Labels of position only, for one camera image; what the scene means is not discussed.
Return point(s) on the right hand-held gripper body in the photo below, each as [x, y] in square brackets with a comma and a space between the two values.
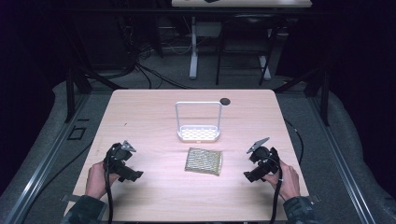
[267, 160]

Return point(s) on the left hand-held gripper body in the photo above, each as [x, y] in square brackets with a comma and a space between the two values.
[116, 158]

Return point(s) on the person's left hand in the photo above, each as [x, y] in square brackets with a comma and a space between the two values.
[96, 183]

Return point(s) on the person's right hand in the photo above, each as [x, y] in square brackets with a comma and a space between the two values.
[288, 183]

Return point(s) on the patterned woven dish cloth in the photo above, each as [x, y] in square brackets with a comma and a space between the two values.
[204, 161]

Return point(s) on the black round table grommet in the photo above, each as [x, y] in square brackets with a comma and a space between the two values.
[224, 101]

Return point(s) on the black metal stand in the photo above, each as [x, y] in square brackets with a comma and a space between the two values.
[70, 93]
[323, 96]

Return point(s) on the black chair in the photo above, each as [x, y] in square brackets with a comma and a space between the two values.
[246, 46]

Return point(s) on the white background desk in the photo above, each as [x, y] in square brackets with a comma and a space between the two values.
[241, 3]

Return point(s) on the dark object on desk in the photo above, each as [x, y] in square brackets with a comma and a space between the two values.
[211, 1]

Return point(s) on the grey table corner bracket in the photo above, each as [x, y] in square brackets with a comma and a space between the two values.
[70, 198]
[314, 198]

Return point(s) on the aluminium floor rail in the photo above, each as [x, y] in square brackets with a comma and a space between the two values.
[341, 161]
[40, 161]

